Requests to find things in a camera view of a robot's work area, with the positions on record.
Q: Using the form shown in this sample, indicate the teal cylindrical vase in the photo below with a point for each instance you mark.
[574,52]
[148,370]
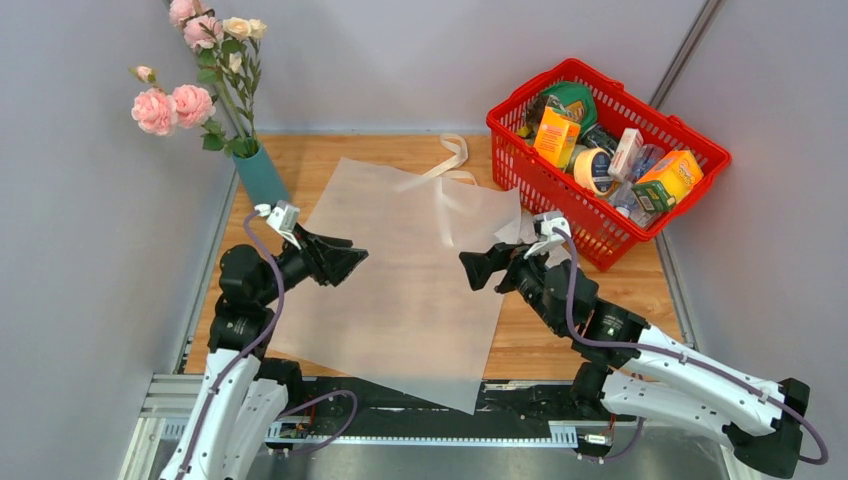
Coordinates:
[260,178]

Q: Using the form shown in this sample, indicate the masking tape roll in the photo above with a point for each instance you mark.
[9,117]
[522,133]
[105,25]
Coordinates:
[591,171]

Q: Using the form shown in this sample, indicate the clear plastic bottle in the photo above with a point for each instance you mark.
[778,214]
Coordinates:
[624,199]

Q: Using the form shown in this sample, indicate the orange juice box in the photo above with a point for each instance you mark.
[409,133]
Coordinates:
[556,138]

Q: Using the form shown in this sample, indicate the white wrapping paper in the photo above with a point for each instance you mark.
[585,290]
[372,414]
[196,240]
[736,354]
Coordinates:
[406,317]

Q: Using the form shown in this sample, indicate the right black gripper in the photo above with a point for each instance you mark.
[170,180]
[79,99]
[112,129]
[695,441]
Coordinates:
[480,267]

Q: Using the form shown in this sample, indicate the cream rose stem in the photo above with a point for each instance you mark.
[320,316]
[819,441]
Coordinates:
[242,35]
[241,83]

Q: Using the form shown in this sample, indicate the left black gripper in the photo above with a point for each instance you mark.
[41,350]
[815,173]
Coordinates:
[329,260]

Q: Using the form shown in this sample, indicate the white red small box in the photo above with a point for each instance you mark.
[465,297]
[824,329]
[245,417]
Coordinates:
[625,155]

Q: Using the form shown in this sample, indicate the green snack bag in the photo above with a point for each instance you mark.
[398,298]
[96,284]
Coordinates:
[574,100]

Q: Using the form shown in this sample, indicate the pink and white flowers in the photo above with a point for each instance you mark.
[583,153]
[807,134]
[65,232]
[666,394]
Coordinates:
[160,112]

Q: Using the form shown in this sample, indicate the cream printed ribbon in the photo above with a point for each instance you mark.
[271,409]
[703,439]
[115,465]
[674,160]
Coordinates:
[451,167]

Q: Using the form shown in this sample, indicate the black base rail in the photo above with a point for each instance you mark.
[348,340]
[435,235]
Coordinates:
[505,412]

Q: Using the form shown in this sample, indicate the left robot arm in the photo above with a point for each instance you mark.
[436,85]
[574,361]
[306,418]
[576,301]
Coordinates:
[242,390]

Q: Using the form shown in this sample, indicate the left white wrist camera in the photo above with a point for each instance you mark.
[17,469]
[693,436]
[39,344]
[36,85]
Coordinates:
[282,218]

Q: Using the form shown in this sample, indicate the red plastic shopping basket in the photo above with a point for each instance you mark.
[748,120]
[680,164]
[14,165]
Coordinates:
[601,234]

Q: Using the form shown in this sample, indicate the pink rose stem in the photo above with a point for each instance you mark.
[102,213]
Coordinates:
[203,32]

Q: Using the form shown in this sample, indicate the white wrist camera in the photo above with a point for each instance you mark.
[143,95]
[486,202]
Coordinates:
[552,230]
[282,218]

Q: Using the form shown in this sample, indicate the razor blister pack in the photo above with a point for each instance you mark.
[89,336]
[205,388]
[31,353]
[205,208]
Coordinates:
[521,230]

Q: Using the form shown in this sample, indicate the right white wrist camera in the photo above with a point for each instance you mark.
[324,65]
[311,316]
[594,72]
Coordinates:
[552,230]

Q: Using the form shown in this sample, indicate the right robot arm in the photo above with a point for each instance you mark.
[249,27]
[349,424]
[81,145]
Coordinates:
[632,368]

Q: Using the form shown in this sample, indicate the yellow green box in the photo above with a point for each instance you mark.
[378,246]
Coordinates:
[668,182]

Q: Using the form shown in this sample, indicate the dark snack packet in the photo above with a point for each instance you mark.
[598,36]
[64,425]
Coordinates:
[596,136]

